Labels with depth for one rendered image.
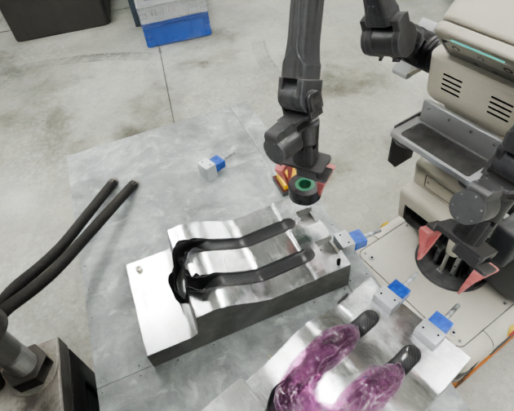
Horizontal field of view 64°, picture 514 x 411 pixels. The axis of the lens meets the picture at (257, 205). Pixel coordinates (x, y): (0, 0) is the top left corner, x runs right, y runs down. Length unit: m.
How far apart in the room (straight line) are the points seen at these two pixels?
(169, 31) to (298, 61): 3.29
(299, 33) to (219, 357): 0.70
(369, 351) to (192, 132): 0.99
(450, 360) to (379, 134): 2.00
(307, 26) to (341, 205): 1.59
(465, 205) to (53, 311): 1.93
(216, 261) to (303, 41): 0.51
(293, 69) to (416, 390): 0.66
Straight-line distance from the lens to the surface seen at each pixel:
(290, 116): 0.85
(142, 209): 1.31
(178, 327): 0.98
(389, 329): 0.96
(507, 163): 0.78
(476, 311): 1.73
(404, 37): 1.03
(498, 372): 1.98
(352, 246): 1.08
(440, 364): 0.96
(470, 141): 1.08
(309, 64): 0.82
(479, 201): 0.73
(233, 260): 0.99
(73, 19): 4.78
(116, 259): 1.22
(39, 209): 2.77
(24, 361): 1.08
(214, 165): 1.31
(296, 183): 0.99
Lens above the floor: 1.71
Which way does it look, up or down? 48 degrees down
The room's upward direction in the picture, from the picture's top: 8 degrees counter-clockwise
